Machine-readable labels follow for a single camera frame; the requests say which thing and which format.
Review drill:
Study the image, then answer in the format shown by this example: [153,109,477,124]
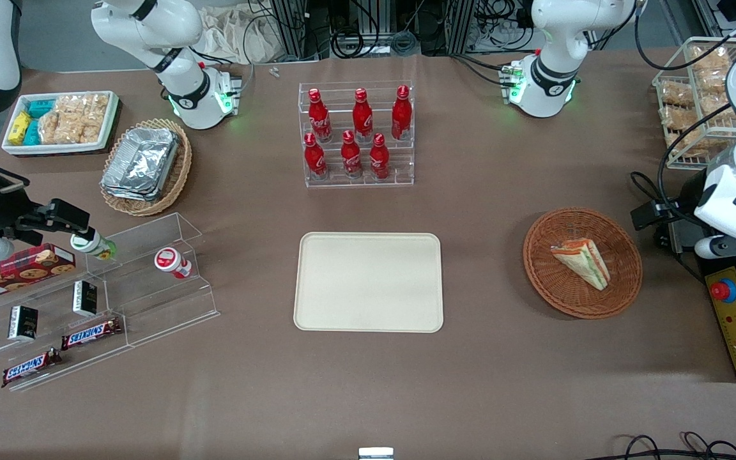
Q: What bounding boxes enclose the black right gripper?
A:
[0,167,91,247]

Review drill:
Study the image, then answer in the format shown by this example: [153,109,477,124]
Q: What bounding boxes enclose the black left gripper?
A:
[630,174,705,231]

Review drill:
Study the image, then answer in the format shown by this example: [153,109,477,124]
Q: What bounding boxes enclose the triangle sandwich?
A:
[550,238,611,291]

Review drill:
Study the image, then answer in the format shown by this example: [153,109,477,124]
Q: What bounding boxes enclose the white rectangular snack tray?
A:
[1,91,119,157]

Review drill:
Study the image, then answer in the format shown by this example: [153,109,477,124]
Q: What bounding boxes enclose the round brown wicker basket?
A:
[523,207,643,319]

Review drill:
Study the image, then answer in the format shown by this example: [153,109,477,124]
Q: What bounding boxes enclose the oval tan wicker basket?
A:
[100,118,193,217]

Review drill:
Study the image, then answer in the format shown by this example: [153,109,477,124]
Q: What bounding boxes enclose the beige plastic tray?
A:
[293,232,445,334]

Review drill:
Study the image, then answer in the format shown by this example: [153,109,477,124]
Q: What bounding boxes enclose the green white small bottle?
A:
[70,228,117,261]

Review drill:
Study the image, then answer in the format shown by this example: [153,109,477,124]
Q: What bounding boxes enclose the red tartan cookie box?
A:
[0,243,77,305]

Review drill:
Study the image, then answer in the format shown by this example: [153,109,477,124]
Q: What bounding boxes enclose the clear bag fried snacks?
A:
[660,104,726,132]
[697,69,733,96]
[660,81,694,107]
[689,43,733,72]
[667,131,723,157]

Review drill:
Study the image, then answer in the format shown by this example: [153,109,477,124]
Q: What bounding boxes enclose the small black box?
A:
[8,305,39,341]
[73,280,98,318]

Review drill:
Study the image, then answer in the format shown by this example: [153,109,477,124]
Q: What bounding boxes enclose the clear bag rice crackers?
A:
[55,93,110,142]
[37,110,84,145]

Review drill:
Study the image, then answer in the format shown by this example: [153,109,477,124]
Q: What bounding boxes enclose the stacked aluminium foil trays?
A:
[101,126,180,202]

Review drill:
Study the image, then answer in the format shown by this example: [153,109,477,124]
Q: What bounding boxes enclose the yellow snack packet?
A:
[9,112,32,145]

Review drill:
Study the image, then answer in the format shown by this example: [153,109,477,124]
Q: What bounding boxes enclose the red white small bottle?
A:
[154,247,193,280]

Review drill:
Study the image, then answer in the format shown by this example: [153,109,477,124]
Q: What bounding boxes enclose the snickers chocolate bar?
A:
[1,348,63,388]
[61,318,123,351]

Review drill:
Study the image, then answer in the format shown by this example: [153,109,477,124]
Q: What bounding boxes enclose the clear acrylic stepped shelf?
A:
[0,212,220,392]

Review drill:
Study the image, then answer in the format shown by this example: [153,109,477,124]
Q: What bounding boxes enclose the white cloth bag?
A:
[199,5,279,65]

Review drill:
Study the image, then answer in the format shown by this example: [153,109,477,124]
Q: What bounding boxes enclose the clear acrylic bottle rack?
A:
[298,80,415,188]

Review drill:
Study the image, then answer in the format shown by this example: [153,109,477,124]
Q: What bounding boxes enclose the red cola bottle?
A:
[392,85,413,141]
[369,133,390,180]
[341,130,364,179]
[352,88,374,142]
[304,133,328,180]
[307,88,333,142]

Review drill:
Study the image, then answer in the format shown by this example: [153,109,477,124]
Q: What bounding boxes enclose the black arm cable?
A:
[630,0,736,221]

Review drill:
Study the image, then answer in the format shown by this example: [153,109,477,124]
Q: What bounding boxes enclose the cream wire rack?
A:
[652,36,736,171]

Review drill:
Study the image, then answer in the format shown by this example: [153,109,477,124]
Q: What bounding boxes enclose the black floor cables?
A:
[601,432,736,460]

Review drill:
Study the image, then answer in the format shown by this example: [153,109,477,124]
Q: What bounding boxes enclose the aluminium frame post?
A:
[269,0,308,61]
[445,0,477,55]

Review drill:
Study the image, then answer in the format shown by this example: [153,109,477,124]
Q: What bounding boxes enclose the black coiled cable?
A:
[333,29,381,58]

